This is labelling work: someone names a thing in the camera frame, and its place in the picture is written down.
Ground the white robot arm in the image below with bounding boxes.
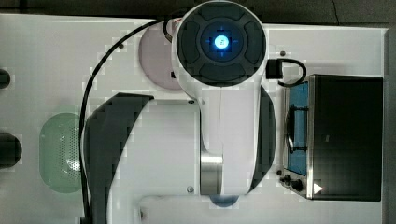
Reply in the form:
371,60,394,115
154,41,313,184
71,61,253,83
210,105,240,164
81,0,275,224

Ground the black toaster oven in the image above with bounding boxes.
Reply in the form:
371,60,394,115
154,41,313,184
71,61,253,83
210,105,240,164
280,75,384,202

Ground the lilac round plate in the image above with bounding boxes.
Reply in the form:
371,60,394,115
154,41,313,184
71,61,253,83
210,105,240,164
138,22,181,91

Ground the blue bowl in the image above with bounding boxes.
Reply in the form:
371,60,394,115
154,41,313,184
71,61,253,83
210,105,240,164
209,195,239,208

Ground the green perforated colander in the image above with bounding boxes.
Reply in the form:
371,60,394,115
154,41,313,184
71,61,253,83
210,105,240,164
39,113,81,193

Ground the large black pot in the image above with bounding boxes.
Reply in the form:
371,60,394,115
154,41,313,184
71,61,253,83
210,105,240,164
0,133,22,169

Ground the small black cup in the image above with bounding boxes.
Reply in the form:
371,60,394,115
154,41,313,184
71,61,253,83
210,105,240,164
0,69,11,89

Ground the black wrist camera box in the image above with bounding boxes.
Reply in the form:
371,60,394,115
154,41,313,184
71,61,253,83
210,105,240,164
265,58,307,88

